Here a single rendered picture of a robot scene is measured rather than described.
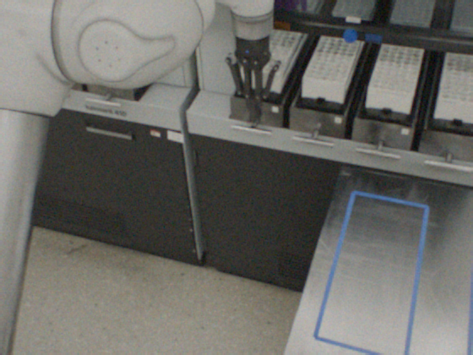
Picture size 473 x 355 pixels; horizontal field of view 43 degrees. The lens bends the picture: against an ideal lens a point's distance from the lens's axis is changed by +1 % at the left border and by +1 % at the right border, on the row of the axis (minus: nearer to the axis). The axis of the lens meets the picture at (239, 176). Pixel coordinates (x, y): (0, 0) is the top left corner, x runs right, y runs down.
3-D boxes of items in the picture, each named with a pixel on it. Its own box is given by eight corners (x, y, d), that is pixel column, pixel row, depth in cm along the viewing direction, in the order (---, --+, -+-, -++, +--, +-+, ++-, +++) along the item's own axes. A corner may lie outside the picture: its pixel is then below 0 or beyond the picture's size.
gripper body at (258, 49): (275, 25, 132) (275, 62, 138) (239, 20, 134) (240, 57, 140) (266, 43, 127) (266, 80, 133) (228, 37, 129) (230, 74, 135)
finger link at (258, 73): (257, 51, 136) (263, 51, 135) (258, 92, 143) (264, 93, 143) (252, 60, 133) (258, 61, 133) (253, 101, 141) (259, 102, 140)
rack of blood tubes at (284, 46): (274, 30, 169) (274, 9, 165) (309, 35, 166) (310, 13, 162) (241, 90, 149) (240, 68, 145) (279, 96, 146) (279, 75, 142)
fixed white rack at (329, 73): (328, 37, 165) (329, 16, 161) (365, 42, 162) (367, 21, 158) (301, 101, 145) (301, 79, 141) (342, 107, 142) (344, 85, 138)
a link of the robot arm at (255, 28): (238, -6, 131) (239, 19, 135) (224, 14, 125) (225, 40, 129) (279, -1, 128) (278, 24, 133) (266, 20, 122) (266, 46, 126)
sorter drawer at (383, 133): (394, 4, 190) (399, -24, 184) (440, 9, 186) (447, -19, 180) (346, 153, 141) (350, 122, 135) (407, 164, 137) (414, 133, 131)
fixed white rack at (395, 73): (385, 45, 161) (388, 24, 157) (424, 50, 159) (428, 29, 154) (364, 111, 141) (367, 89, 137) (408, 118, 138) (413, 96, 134)
